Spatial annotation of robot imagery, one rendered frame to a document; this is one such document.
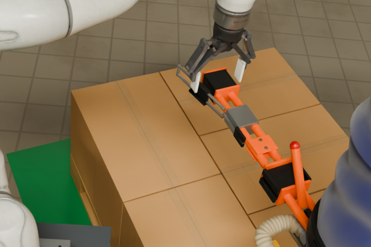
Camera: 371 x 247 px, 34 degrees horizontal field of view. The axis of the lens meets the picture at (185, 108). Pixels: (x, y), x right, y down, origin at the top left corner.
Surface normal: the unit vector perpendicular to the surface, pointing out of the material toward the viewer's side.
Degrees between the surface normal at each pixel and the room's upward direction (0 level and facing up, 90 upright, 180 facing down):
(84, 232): 0
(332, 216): 79
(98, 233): 0
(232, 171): 0
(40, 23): 69
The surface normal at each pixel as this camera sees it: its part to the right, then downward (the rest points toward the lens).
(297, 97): 0.13, -0.70
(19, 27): 0.50, 0.36
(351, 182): -0.89, -0.22
